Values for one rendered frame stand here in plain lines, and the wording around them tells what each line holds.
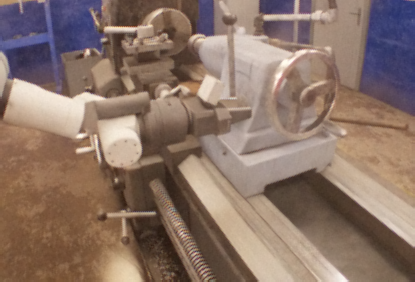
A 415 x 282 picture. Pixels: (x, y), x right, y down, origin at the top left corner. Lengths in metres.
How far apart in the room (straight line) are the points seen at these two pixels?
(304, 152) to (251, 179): 0.17
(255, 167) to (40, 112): 0.50
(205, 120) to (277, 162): 0.29
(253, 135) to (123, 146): 0.36
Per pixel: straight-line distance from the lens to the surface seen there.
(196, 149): 0.94
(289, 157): 0.81
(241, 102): 0.77
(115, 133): 0.52
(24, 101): 0.50
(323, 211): 0.97
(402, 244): 0.81
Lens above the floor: 1.34
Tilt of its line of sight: 26 degrees down
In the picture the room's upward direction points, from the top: 1 degrees counter-clockwise
